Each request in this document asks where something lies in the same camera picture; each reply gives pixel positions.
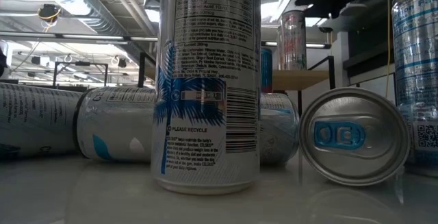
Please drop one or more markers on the white Celsius can red print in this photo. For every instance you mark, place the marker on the white Celsius can red print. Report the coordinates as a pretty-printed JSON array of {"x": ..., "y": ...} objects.
[{"x": 291, "y": 42}]

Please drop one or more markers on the silver blue Red Bull can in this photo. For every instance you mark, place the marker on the silver blue Red Bull can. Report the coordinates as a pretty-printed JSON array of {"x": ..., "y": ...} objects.
[
  {"x": 266, "y": 70},
  {"x": 417, "y": 80},
  {"x": 354, "y": 138}
]

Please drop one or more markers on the white Celsius can blue palm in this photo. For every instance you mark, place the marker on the white Celsius can blue palm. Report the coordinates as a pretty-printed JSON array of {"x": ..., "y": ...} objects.
[
  {"x": 34, "y": 118},
  {"x": 116, "y": 124},
  {"x": 205, "y": 97}
]

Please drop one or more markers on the long ceiling light strip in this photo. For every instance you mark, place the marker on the long ceiling light strip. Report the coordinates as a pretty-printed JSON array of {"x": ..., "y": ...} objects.
[
  {"x": 68, "y": 36},
  {"x": 318, "y": 45}
]

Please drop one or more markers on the wooden shelf black metal legs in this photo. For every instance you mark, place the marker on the wooden shelf black metal legs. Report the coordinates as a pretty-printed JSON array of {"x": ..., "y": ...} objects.
[{"x": 301, "y": 80}]

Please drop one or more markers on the large silver ventilation duct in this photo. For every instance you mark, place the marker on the large silver ventilation duct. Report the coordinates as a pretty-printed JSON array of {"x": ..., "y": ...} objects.
[{"x": 96, "y": 8}]

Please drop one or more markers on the black metal rack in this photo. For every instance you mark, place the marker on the black metal rack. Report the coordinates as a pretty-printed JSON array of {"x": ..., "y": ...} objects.
[{"x": 80, "y": 63}]

